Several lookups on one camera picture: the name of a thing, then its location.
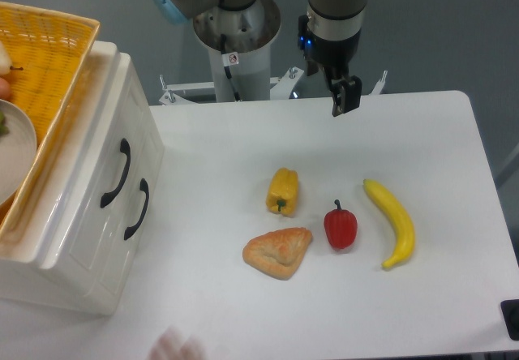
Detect red bell pepper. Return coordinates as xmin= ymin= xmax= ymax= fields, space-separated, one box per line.
xmin=324 ymin=199 xmax=358 ymax=250

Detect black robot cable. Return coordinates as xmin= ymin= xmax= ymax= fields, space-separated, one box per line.
xmin=220 ymin=33 xmax=243 ymax=102

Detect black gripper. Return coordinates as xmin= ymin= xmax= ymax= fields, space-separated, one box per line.
xmin=298 ymin=14 xmax=362 ymax=117

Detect green grapes on plate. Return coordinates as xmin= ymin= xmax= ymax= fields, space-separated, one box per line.
xmin=0 ymin=111 xmax=9 ymax=135

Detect brown pastry bread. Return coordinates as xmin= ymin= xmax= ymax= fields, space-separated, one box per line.
xmin=242 ymin=227 xmax=313 ymax=281

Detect black bottom drawer handle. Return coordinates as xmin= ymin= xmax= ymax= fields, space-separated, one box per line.
xmin=123 ymin=178 xmax=151 ymax=241

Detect yellow banana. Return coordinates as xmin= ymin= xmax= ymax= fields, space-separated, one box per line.
xmin=363 ymin=179 xmax=416 ymax=270

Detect black drawer handle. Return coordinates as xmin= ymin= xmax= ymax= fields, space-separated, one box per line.
xmin=100 ymin=138 xmax=131 ymax=208
xmin=123 ymin=178 xmax=151 ymax=241

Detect grey plate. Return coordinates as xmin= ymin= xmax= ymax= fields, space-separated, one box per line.
xmin=0 ymin=100 xmax=37 ymax=205

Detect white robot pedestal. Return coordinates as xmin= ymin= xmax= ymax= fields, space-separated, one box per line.
xmin=193 ymin=0 xmax=281 ymax=102

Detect black top drawer handle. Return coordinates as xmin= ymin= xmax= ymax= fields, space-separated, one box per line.
xmin=100 ymin=138 xmax=131 ymax=208

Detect white drawer cabinet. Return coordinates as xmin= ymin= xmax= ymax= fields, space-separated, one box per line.
xmin=1 ymin=41 xmax=164 ymax=315

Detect black device at table corner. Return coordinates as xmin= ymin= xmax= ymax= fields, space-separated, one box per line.
xmin=500 ymin=299 xmax=519 ymax=341

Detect yellow bell pepper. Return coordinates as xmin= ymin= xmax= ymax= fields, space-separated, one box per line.
xmin=265 ymin=168 xmax=298 ymax=216

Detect pink peach in basket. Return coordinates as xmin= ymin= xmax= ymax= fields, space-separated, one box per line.
xmin=0 ymin=78 xmax=11 ymax=100

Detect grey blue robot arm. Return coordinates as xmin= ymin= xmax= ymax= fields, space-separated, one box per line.
xmin=153 ymin=0 xmax=368 ymax=116

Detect yellow woven basket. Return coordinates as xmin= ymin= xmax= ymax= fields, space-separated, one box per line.
xmin=1 ymin=2 xmax=100 ymax=240

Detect white pear in basket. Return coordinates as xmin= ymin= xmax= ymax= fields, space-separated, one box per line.
xmin=0 ymin=42 xmax=24 ymax=76

